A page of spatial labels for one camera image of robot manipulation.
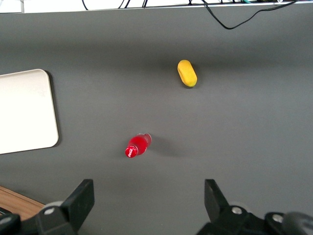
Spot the cream rectangular tray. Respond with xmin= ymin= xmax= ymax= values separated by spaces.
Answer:
xmin=0 ymin=69 xmax=59 ymax=155

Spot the red soda bottle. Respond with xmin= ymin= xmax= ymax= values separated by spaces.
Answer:
xmin=124 ymin=133 xmax=152 ymax=159

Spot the yellow sponge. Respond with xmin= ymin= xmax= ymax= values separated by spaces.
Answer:
xmin=177 ymin=59 xmax=198 ymax=88

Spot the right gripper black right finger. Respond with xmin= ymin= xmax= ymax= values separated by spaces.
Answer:
xmin=197 ymin=178 xmax=256 ymax=235

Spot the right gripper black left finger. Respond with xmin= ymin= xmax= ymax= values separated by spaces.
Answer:
xmin=35 ymin=178 xmax=95 ymax=235

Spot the wooden two-drawer cabinet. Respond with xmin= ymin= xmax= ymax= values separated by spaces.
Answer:
xmin=0 ymin=186 xmax=46 ymax=221

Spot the black looping cable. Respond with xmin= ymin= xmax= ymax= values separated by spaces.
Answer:
xmin=201 ymin=0 xmax=299 ymax=30

